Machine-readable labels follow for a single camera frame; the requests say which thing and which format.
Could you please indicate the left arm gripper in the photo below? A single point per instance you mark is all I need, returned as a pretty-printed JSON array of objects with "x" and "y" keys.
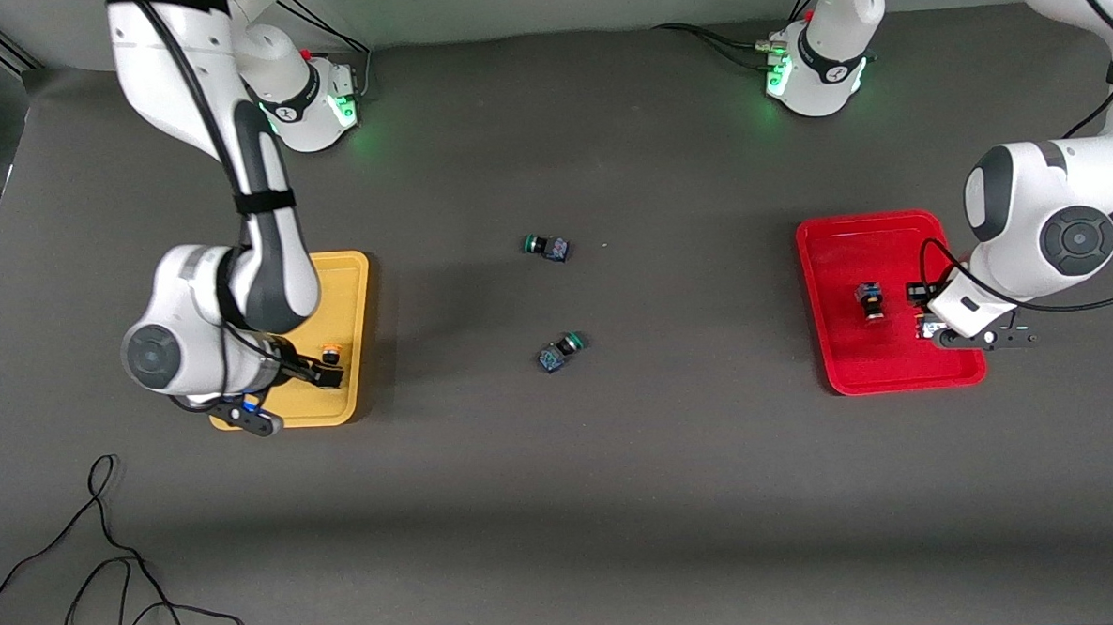
[{"x": 919, "y": 293}]

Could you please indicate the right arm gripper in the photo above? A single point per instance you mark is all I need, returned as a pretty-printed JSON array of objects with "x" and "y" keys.
[{"x": 288, "y": 364}]

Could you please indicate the yellow push button switch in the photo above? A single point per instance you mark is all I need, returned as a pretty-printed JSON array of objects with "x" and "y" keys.
[{"x": 332, "y": 349}]

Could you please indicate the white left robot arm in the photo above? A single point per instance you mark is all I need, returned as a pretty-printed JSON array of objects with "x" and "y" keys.
[{"x": 1070, "y": 238}]

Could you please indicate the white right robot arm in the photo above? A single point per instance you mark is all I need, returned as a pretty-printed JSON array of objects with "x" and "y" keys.
[{"x": 182, "y": 352}]

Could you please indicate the yellow plastic tray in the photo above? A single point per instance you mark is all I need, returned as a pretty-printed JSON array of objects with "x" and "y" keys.
[{"x": 339, "y": 284}]

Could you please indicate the red plastic tray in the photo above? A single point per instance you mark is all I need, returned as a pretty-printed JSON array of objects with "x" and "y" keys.
[{"x": 845, "y": 244}]

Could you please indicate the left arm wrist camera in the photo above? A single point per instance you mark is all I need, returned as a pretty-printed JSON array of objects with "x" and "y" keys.
[{"x": 985, "y": 338}]

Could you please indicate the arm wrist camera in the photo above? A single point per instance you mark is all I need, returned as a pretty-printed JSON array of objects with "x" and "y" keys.
[
  {"x": 985, "y": 338},
  {"x": 246, "y": 418}
]

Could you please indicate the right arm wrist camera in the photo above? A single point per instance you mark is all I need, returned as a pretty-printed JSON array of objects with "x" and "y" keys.
[{"x": 246, "y": 418}]

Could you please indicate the green push button switch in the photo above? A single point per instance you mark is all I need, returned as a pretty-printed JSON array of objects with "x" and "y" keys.
[
  {"x": 554, "y": 249},
  {"x": 558, "y": 353}
]

